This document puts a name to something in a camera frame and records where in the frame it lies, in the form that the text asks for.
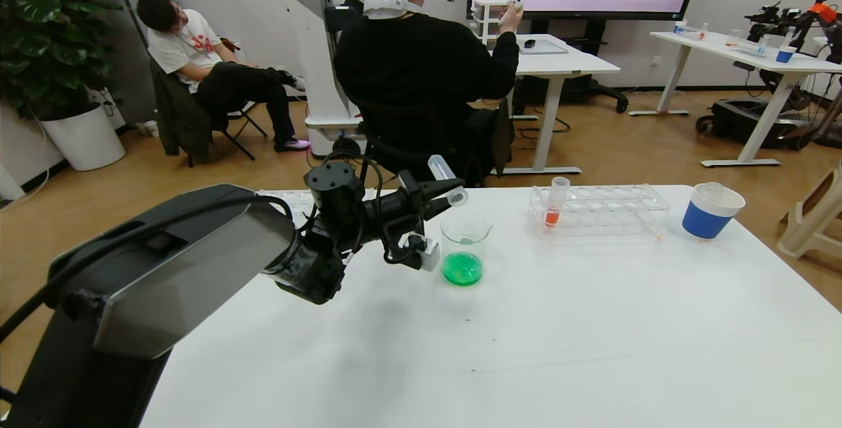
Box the dark green jacket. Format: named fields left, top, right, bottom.
left=149, top=57, right=214, bottom=160

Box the white neck band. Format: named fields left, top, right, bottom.
left=363, top=0, right=422, bottom=20

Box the black office chair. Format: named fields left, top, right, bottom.
left=355, top=96, right=514, bottom=189

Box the grey tablet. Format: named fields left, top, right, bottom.
left=516, top=40, right=569, bottom=57

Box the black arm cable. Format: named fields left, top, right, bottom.
left=309, top=150, right=409, bottom=266

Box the person in black sweater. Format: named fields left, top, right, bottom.
left=332, top=0, right=525, bottom=185

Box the black display stand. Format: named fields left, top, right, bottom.
left=513, top=20, right=630, bottom=115

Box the green leafy plant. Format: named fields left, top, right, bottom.
left=0, top=0, right=126, bottom=120

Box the white robot tower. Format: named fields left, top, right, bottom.
left=287, top=0, right=369, bottom=159

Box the white drawer organizer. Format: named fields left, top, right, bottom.
left=472, top=0, right=510, bottom=44

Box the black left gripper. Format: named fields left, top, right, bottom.
left=363, top=169, right=466, bottom=236

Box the clear acrylic test tube rack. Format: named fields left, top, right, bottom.
left=528, top=184, right=670, bottom=240
left=255, top=189, right=318, bottom=229

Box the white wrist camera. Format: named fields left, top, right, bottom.
left=403, top=233, right=441, bottom=273

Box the white desk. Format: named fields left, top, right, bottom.
left=510, top=35, right=621, bottom=176
left=628, top=32, right=842, bottom=170

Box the black folding chair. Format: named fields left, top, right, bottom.
left=187, top=101, right=269, bottom=168

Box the person in white shirt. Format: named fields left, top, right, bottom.
left=136, top=0, right=310, bottom=153

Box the beige plastic stool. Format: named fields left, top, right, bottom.
left=776, top=160, right=842, bottom=261

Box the blue white paper cup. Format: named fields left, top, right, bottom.
left=681, top=182, right=746, bottom=241

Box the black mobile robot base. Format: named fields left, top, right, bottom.
left=695, top=100, right=818, bottom=151

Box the clear glass beaker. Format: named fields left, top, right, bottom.
left=440, top=213, right=493, bottom=287

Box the blue pigment test tube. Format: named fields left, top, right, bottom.
left=428, top=155, right=470, bottom=208

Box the red pigment test tube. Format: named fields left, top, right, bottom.
left=543, top=177, right=570, bottom=228

